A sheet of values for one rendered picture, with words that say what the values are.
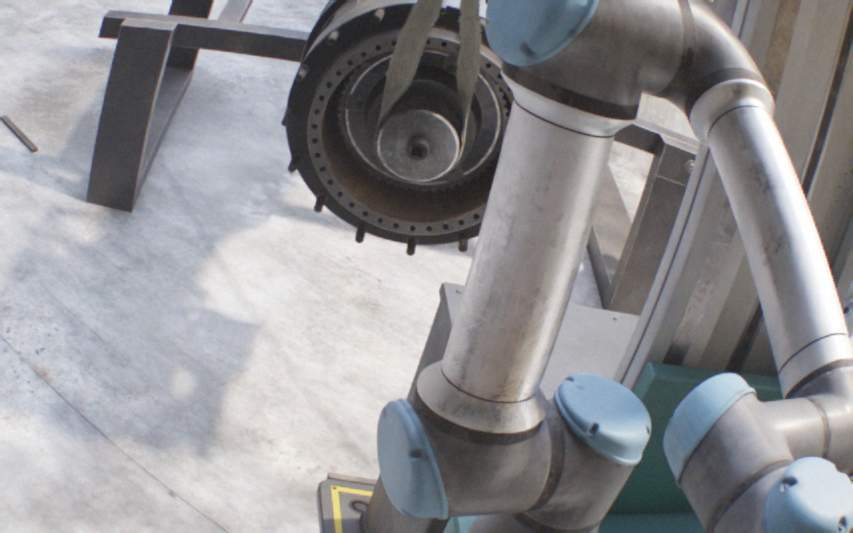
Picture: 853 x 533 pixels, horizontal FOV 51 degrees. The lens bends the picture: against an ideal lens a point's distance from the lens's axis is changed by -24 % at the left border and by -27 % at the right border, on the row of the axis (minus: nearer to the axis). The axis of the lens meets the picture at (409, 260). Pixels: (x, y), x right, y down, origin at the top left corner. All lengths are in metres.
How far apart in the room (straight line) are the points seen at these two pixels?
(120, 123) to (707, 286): 2.33
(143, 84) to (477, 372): 2.32
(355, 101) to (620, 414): 1.23
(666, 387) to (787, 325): 0.43
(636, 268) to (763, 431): 2.80
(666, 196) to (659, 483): 2.12
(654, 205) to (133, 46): 1.67
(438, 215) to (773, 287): 1.46
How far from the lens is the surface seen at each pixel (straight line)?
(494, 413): 0.92
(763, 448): 0.61
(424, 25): 1.93
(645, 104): 4.67
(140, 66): 3.10
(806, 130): 1.16
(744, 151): 0.81
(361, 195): 2.14
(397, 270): 3.33
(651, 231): 3.35
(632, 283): 3.43
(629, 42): 0.80
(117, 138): 3.21
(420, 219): 2.14
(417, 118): 1.98
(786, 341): 0.74
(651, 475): 1.24
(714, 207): 1.09
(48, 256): 3.04
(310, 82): 2.10
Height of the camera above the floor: 1.65
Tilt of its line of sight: 29 degrees down
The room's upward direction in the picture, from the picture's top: 17 degrees clockwise
